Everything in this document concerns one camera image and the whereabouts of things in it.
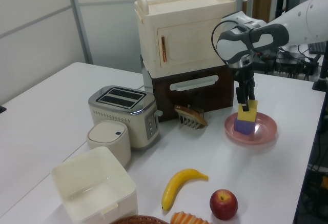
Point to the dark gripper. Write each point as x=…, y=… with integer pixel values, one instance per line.
x=243, y=76

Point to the yellow cube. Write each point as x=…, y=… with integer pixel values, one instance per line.
x=252, y=112

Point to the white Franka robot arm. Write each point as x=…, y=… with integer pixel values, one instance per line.
x=294, y=21

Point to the purple cube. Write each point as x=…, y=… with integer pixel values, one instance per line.
x=243, y=127

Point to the pink ceramic plate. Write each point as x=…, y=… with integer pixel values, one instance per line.
x=266, y=129

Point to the dark brown drawer box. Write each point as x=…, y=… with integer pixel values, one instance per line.
x=205, y=101

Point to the brown bread slice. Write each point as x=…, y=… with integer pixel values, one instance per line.
x=192, y=115

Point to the black clamp stand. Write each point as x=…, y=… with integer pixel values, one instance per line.
x=321, y=78

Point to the cream toy cabinet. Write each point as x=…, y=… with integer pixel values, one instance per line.
x=189, y=37

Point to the red apple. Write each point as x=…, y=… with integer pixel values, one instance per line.
x=223, y=206

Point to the yellow banana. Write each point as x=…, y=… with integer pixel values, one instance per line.
x=176, y=185

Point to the silver two-slot toaster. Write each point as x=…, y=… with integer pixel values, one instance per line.
x=120, y=117

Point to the striped spiral bread roll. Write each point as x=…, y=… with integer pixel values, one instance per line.
x=187, y=219

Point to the small cream lidded bin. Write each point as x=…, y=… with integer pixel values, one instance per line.
x=110, y=137

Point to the brown wicker basket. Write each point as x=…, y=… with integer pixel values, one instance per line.
x=138, y=220

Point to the cream plastic open box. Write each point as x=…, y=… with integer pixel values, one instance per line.
x=102, y=203

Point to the black flat device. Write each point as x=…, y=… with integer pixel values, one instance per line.
x=2, y=109

